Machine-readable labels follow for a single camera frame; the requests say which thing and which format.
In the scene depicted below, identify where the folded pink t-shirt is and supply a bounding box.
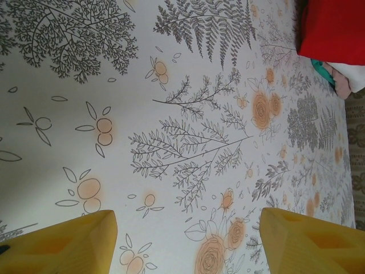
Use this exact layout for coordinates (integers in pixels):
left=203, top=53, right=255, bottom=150
left=331, top=69, right=356, bottom=100

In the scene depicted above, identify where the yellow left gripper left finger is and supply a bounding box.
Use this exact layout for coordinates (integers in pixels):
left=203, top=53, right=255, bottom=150
left=0, top=209, right=118, bottom=274

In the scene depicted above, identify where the red bear print t-shirt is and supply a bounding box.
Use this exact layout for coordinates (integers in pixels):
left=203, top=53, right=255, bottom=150
left=295, top=0, right=365, bottom=67

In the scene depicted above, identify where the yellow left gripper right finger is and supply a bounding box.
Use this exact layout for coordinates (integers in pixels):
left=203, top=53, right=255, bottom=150
left=261, top=207, right=365, bottom=274

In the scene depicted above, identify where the floral print tablecloth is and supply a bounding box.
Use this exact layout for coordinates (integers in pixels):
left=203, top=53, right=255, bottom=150
left=0, top=0, right=358, bottom=274

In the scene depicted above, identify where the stack of folded clothes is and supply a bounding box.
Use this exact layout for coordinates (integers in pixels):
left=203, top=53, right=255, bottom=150
left=327, top=61, right=365, bottom=94

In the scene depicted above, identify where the folded teal t-shirt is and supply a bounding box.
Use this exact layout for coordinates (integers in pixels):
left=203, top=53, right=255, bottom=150
left=310, top=58, right=336, bottom=86

